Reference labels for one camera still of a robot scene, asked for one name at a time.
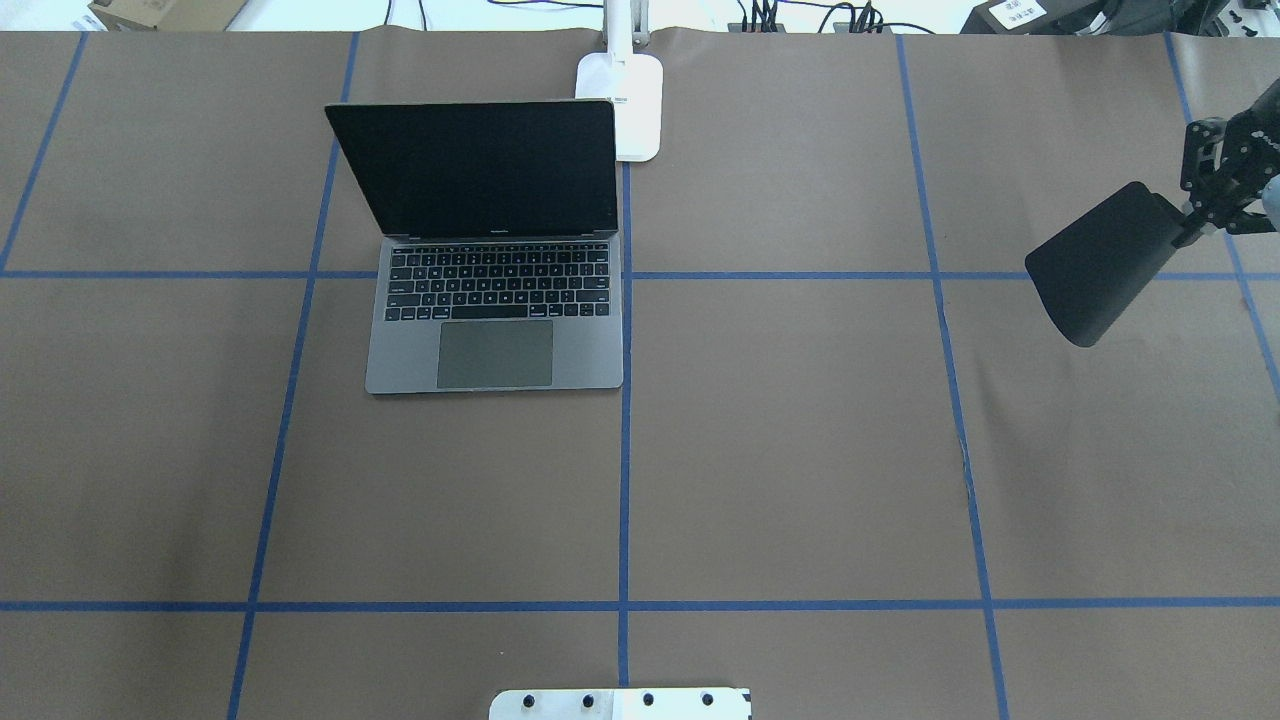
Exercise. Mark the grey laptop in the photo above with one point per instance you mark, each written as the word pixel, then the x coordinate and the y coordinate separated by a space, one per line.
pixel 500 267

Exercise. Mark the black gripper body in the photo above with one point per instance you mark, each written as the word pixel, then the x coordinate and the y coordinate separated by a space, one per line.
pixel 1232 160

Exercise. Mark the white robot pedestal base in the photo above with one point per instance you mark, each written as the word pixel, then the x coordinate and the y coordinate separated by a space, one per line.
pixel 623 703

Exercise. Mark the cardboard box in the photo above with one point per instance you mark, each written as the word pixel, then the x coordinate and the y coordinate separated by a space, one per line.
pixel 166 16

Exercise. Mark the white desk lamp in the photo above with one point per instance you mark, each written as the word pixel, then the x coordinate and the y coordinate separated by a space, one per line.
pixel 629 78

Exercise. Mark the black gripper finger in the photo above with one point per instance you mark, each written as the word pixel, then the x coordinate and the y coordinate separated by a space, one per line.
pixel 1190 229

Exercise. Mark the black mouse pad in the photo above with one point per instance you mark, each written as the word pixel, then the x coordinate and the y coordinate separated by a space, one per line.
pixel 1090 272

